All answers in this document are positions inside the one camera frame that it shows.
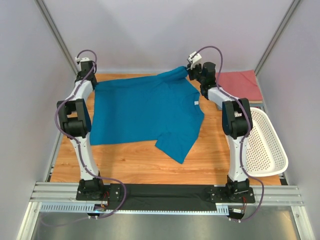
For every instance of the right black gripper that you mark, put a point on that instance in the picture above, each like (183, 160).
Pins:
(193, 70)

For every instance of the blue t shirt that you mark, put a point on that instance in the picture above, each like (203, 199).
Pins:
(163, 108)

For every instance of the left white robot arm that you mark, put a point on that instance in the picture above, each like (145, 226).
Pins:
(73, 119)

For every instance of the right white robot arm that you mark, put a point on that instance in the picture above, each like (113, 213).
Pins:
(236, 124)

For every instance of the folded red t shirt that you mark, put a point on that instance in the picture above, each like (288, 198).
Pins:
(241, 84)

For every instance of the white perforated basket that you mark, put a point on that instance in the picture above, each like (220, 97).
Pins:
(262, 155)

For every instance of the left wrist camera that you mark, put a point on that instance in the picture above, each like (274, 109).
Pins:
(82, 60)

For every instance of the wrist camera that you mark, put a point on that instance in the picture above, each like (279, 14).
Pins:
(194, 59)
(82, 60)

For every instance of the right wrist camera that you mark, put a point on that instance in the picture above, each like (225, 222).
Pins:
(194, 59)

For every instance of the left aluminium frame post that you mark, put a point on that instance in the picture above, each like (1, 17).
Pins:
(44, 10)

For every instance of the aluminium frame post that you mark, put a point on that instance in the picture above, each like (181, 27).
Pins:
(277, 34)
(44, 10)

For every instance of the right aluminium frame post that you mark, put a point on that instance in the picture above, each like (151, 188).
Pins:
(277, 34)

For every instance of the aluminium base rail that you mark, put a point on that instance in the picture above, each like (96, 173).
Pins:
(272, 195)

